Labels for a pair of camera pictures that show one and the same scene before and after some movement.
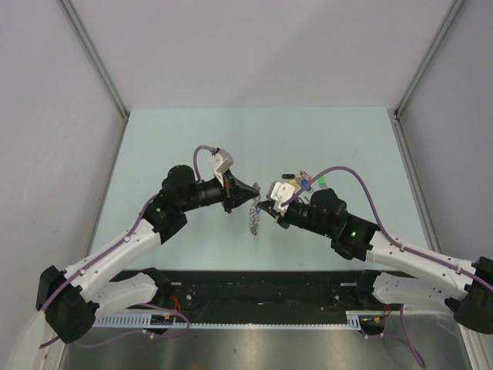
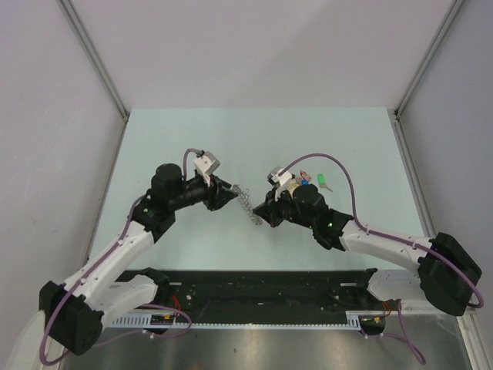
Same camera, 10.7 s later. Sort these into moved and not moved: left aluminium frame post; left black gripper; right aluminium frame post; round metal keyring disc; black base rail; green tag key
Moved: round metal keyring disc; left black gripper
Not moved: left aluminium frame post; right aluminium frame post; black base rail; green tag key
